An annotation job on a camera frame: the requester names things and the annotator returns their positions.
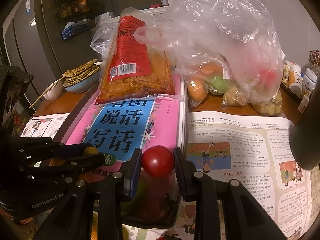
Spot orange tangerine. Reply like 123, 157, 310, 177
84, 146, 99, 156

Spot small white bowl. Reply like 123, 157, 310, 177
43, 80, 64, 101

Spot clear plastic fruit bag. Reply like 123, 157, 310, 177
134, 0, 284, 116

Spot dark shelf with jars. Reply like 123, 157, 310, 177
54, 0, 96, 41

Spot blue bowl with pancakes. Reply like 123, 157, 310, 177
63, 59, 102, 94

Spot newspaper on table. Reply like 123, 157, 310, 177
21, 111, 316, 239

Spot large green fruit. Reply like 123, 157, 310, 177
121, 170, 149, 217

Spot black thermos bottle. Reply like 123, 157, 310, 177
289, 81, 320, 170

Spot grey cardboard tray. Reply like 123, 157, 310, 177
54, 74, 188, 229

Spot clear bag behind snacks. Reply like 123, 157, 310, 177
90, 22, 118, 57

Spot wooden chopsticks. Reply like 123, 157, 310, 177
29, 76, 65, 108

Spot pink workbook in tray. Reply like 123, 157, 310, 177
65, 76, 181, 181

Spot red tomato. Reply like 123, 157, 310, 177
142, 145, 175, 178

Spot red snack bag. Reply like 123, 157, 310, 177
95, 8, 175, 105

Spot white medicine bottle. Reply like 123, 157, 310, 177
302, 68, 317, 98

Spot grey refrigerator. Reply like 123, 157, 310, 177
3, 0, 62, 103

